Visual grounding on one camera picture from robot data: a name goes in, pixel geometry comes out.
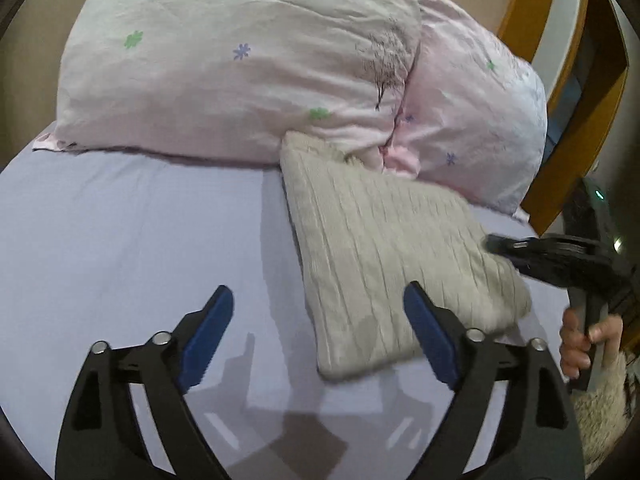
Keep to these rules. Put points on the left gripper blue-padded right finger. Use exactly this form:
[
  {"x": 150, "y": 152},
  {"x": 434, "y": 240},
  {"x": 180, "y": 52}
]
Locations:
[{"x": 537, "y": 436}]

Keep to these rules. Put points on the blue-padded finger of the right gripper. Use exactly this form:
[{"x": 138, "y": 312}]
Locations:
[{"x": 529, "y": 247}]

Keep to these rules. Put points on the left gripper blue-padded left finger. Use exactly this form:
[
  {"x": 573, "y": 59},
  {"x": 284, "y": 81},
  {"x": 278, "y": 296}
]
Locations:
[{"x": 100, "y": 437}]

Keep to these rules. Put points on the beige cable-knit sweater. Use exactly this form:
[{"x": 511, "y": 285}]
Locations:
[{"x": 363, "y": 237}]

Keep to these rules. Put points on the right human hand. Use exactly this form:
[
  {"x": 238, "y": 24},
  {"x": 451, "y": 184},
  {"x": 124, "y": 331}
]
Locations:
[{"x": 575, "y": 344}]

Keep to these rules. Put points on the fuzzy beige right sleeve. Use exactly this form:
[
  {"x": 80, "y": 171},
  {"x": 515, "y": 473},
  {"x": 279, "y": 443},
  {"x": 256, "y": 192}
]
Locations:
[{"x": 603, "y": 415}]

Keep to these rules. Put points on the right pink floral pillow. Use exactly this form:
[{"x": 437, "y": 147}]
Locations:
[{"x": 474, "y": 115}]

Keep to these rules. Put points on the pink floral pillow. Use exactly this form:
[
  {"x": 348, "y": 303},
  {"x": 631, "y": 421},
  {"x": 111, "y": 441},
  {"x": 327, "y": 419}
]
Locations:
[
  {"x": 228, "y": 79},
  {"x": 474, "y": 115}
]

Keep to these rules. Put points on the left pink floral pillow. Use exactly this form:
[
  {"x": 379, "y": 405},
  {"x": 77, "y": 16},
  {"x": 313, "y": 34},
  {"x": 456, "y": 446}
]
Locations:
[{"x": 228, "y": 79}]

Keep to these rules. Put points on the wooden bed headboard frame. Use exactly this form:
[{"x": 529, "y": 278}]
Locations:
[{"x": 580, "y": 52}]

